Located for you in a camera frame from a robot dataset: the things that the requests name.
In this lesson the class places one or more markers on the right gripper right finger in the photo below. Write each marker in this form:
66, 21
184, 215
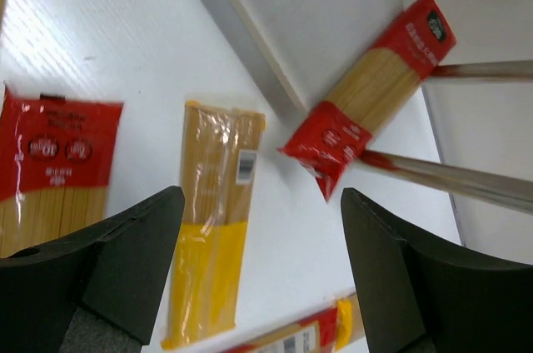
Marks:
418, 292

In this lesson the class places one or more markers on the yellow spaghetti bag centre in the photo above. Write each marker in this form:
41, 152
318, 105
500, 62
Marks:
219, 159

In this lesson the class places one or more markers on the red spaghetti bag label side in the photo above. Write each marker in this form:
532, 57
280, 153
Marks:
328, 330

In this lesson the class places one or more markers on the red spaghetti bag lower centre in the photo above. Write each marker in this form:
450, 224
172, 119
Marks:
56, 162

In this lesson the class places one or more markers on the red spaghetti bag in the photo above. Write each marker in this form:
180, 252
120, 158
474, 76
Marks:
56, 162
338, 129

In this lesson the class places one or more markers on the red spaghetti bag top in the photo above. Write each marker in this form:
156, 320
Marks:
338, 129

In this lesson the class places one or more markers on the white two-tier shelf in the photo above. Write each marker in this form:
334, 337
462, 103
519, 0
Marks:
296, 49

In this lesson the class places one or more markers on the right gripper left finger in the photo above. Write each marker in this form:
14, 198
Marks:
96, 290

